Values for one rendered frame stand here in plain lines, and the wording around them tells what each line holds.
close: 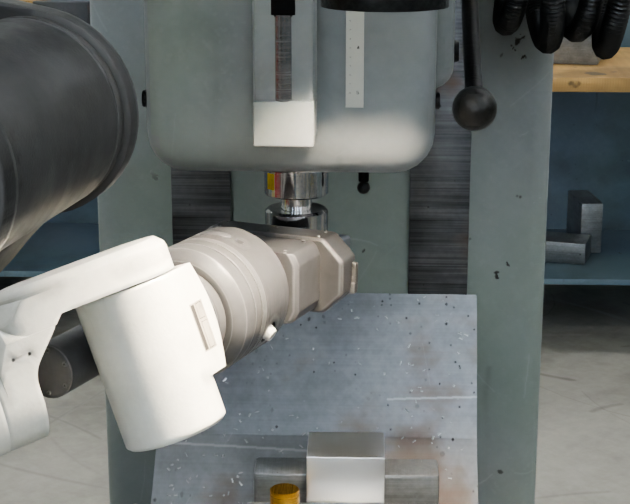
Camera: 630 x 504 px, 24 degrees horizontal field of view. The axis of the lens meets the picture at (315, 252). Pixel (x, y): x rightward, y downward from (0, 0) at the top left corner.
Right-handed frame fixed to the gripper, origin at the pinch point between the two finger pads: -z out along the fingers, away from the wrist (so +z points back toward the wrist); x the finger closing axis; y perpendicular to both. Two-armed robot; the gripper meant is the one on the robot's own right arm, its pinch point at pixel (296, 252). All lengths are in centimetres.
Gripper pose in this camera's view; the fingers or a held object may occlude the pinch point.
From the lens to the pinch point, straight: 109.8
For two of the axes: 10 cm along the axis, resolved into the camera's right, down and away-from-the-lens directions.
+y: -0.1, 9.7, 2.5
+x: -9.2, -1.0, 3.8
